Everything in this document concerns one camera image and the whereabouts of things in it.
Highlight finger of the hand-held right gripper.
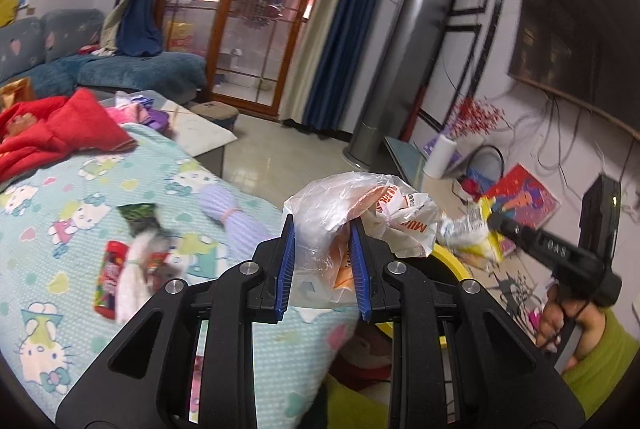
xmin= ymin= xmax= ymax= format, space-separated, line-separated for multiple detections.
xmin=486 ymin=210 xmax=540 ymax=256

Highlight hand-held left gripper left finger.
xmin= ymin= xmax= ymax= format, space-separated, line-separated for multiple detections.
xmin=55 ymin=213 xmax=297 ymax=429

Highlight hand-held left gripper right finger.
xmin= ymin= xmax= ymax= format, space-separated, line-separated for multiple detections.
xmin=348 ymin=223 xmax=586 ymax=429

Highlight yellow white snack wrapper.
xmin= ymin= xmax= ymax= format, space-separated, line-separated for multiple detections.
xmin=439 ymin=198 xmax=503 ymax=262

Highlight clear plastic bag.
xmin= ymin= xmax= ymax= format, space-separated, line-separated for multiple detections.
xmin=282 ymin=171 xmax=443 ymax=310

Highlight yellow tape ring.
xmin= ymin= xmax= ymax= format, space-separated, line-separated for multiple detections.
xmin=370 ymin=241 xmax=481 ymax=346

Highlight green black snack wrapper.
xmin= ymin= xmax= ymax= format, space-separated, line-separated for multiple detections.
xmin=116 ymin=203 xmax=163 ymax=237

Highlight red candy tube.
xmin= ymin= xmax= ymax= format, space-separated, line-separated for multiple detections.
xmin=94 ymin=240 xmax=132 ymax=322

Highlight person's right forearm green sleeve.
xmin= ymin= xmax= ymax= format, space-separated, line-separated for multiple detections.
xmin=560 ymin=308 xmax=640 ymax=421

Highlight person's right hand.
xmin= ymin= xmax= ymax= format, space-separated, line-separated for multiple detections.
xmin=536 ymin=283 xmax=608 ymax=356

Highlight colourful flat box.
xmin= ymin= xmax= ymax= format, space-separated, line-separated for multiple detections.
xmin=482 ymin=163 xmax=560 ymax=257

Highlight black round hoop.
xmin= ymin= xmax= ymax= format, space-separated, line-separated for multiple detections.
xmin=472 ymin=145 xmax=505 ymax=182

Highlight purple foam net sleeve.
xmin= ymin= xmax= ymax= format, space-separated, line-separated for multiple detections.
xmin=199 ymin=186 xmax=273 ymax=260

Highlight white paper towel roll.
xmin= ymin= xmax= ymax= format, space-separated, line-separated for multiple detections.
xmin=422 ymin=132 xmax=458 ymax=180

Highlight red berry branches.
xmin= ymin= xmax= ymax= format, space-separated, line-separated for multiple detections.
xmin=447 ymin=98 xmax=506 ymax=142

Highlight glass television stand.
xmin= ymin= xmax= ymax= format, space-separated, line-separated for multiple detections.
xmin=384 ymin=136 xmax=486 ymax=190

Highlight round grey stool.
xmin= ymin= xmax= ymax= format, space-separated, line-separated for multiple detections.
xmin=190 ymin=101 xmax=240 ymax=130

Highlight grey tower air conditioner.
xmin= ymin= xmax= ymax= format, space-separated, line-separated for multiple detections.
xmin=342 ymin=0 xmax=461 ymax=172

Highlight pink purple cloth pile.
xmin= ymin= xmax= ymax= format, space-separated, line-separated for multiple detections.
xmin=105 ymin=91 xmax=171 ymax=134

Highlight cartoon cat printed blanket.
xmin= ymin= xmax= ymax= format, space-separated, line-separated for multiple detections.
xmin=0 ymin=121 xmax=362 ymax=426

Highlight blue grey sofa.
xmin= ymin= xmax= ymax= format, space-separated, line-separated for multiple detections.
xmin=0 ymin=9 xmax=208 ymax=106

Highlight yellow cardboard box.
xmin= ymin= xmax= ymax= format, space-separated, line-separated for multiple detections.
xmin=167 ymin=21 xmax=196 ymax=54

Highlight red blanket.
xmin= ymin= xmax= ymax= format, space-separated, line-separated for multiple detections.
xmin=0 ymin=89 xmax=138 ymax=182

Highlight wooden glass sliding door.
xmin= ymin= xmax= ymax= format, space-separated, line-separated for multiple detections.
xmin=155 ymin=0 xmax=346 ymax=120

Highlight gold gift box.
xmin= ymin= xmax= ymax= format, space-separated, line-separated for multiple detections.
xmin=0 ymin=79 xmax=36 ymax=110

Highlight yellow cloth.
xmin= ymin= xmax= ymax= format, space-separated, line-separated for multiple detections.
xmin=0 ymin=0 xmax=21 ymax=27

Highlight wall television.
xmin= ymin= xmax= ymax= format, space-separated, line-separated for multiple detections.
xmin=507 ymin=0 xmax=640 ymax=122

